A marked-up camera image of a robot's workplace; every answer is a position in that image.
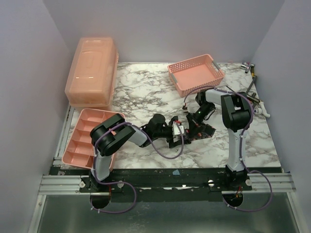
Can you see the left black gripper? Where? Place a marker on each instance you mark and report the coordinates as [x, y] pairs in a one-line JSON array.
[[171, 143]]

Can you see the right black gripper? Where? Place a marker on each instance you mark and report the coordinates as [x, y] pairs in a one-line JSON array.
[[197, 128]]

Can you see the dark floral necktie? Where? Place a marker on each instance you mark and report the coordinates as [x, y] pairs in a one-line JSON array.
[[207, 132]]

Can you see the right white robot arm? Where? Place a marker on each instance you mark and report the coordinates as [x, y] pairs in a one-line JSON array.
[[237, 115]]

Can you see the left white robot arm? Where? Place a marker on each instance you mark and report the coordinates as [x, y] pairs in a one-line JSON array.
[[108, 137]]

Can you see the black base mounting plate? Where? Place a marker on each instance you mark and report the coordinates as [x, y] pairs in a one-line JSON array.
[[153, 184]]

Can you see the pink perforated basket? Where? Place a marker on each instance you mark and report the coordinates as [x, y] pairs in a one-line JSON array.
[[193, 74]]

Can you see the grey metal clamp tool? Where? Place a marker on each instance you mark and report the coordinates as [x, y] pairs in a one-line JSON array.
[[258, 104]]

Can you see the pink divided organizer tray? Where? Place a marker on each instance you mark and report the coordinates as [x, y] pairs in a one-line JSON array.
[[79, 151]]

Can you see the pink translucent storage box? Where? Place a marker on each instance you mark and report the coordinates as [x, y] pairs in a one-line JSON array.
[[91, 80]]

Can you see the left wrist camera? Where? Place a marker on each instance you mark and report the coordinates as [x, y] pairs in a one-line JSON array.
[[178, 130]]

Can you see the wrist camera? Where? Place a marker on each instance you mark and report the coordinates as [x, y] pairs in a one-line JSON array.
[[178, 130], [185, 108]]

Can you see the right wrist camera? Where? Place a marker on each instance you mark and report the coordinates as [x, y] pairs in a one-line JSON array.
[[185, 108]]

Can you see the aluminium rail frame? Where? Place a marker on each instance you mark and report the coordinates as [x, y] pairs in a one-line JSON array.
[[271, 181]]

